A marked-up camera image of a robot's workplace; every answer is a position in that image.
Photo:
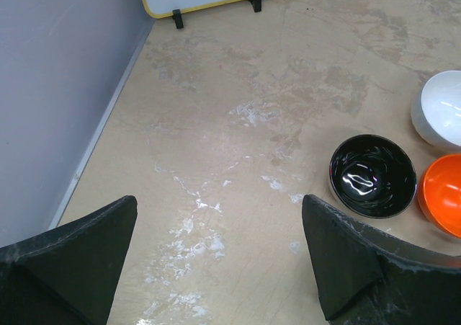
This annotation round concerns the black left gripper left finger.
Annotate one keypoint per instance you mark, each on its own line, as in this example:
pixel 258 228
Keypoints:
pixel 68 275

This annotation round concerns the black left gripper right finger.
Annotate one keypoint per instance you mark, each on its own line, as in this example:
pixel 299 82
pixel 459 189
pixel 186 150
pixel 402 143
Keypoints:
pixel 367 276

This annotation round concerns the black glossy bowl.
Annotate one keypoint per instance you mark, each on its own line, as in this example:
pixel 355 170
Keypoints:
pixel 372 176

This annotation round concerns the orange bowl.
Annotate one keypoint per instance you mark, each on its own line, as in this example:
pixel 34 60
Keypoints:
pixel 438 194

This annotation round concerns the white bowl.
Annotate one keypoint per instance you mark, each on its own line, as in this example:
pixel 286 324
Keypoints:
pixel 435 111

